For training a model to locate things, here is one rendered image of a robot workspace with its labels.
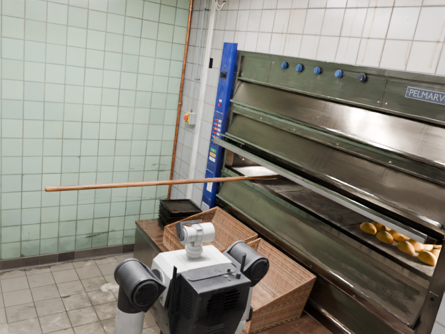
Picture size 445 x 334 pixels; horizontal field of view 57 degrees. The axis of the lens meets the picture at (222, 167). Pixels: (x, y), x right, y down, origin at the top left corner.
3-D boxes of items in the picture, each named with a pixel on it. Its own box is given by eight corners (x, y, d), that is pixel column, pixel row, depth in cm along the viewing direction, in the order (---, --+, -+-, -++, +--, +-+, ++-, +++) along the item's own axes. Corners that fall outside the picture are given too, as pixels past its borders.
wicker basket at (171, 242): (213, 235, 344) (218, 205, 337) (253, 268, 300) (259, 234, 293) (161, 243, 317) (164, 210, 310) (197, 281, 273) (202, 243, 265)
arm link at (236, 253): (263, 286, 153) (267, 254, 149) (244, 292, 148) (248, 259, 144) (244, 271, 162) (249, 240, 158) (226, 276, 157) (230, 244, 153)
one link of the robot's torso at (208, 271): (252, 354, 143) (270, 264, 134) (165, 387, 124) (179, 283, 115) (208, 307, 166) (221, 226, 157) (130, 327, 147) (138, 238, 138)
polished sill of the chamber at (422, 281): (229, 171, 337) (230, 166, 336) (434, 287, 193) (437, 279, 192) (223, 171, 333) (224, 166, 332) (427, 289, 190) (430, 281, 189)
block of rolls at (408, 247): (414, 219, 274) (417, 211, 273) (489, 252, 236) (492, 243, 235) (355, 228, 241) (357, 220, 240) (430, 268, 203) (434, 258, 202)
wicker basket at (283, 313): (254, 271, 297) (260, 236, 290) (309, 316, 253) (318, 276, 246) (197, 283, 269) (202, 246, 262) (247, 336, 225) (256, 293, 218)
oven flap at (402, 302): (219, 197, 338) (229, 175, 337) (413, 329, 196) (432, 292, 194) (215, 195, 336) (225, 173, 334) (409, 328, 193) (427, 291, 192)
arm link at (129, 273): (153, 315, 128) (159, 275, 125) (126, 321, 123) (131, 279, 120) (138, 295, 137) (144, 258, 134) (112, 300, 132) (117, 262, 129)
